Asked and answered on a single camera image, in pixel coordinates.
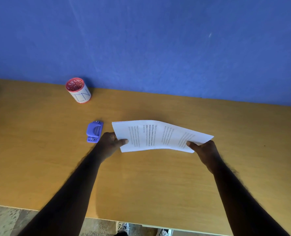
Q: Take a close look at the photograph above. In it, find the blue hole punch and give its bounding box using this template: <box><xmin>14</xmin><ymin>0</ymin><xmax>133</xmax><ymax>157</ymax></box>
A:
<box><xmin>86</xmin><ymin>120</ymin><xmax>104</xmax><ymax>144</ymax></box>

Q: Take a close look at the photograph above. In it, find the person's left forearm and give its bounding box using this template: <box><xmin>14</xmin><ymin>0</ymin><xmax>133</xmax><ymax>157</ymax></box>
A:
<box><xmin>17</xmin><ymin>151</ymin><xmax>104</xmax><ymax>236</ymax></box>

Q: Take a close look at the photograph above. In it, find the person's right white shoe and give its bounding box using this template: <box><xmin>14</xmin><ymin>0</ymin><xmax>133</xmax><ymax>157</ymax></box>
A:
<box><xmin>156</xmin><ymin>228</ymin><xmax>174</xmax><ymax>236</ymax></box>

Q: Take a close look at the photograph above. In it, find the person's right hand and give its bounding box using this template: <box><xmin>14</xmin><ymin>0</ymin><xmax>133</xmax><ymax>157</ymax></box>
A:
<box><xmin>186</xmin><ymin>140</ymin><xmax>223</xmax><ymax>175</ymax></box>

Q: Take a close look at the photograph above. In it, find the person's left white shoe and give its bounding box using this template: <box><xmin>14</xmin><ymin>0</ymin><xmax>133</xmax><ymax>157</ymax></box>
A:
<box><xmin>116</xmin><ymin>221</ymin><xmax>131</xmax><ymax>235</ymax></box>

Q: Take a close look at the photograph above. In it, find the person's right forearm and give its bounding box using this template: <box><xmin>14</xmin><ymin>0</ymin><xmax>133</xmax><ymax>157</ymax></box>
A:
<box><xmin>212</xmin><ymin>161</ymin><xmax>291</xmax><ymax>236</ymax></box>

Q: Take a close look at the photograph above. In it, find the white printed paper sheet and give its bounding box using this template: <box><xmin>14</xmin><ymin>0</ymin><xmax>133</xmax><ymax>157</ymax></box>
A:
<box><xmin>112</xmin><ymin>120</ymin><xmax>214</xmax><ymax>153</ymax></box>

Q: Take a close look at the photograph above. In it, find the person's white shoe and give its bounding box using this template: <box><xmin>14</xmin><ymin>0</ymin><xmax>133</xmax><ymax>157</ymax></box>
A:
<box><xmin>116</xmin><ymin>221</ymin><xmax>131</xmax><ymax>235</ymax></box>
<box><xmin>156</xmin><ymin>228</ymin><xmax>174</xmax><ymax>236</ymax></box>

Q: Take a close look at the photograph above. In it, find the red cup with white label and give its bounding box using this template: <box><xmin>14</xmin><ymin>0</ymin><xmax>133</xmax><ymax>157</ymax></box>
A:
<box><xmin>65</xmin><ymin>77</ymin><xmax>92</xmax><ymax>104</ymax></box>

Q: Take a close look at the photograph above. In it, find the person's left hand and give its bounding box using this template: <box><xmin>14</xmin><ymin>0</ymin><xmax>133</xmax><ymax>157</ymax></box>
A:
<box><xmin>93</xmin><ymin>131</ymin><xmax>129</xmax><ymax>165</ymax></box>

